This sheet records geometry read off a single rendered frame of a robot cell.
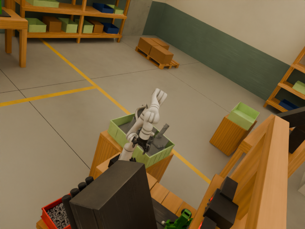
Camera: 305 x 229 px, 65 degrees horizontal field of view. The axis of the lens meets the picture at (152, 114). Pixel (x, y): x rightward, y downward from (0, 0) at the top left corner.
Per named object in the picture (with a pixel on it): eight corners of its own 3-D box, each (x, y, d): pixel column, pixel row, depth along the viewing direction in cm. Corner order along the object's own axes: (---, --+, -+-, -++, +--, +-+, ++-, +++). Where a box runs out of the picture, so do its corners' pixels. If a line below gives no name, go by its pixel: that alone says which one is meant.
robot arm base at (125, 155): (116, 162, 209) (121, 147, 200) (121, 156, 217) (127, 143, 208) (125, 167, 207) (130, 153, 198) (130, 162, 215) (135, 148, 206)
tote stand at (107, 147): (87, 179, 299) (99, 132, 257) (117, 163, 338) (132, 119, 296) (124, 219, 271) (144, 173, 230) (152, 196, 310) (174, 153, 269)
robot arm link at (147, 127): (138, 131, 164) (150, 135, 164) (145, 113, 156) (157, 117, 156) (140, 125, 170) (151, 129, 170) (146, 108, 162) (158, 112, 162)
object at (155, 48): (134, 50, 737) (139, 36, 714) (152, 50, 794) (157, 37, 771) (160, 69, 679) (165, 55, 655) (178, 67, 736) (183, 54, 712)
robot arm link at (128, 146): (142, 136, 196) (135, 151, 204) (135, 129, 201) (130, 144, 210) (133, 138, 190) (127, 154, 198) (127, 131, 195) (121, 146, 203)
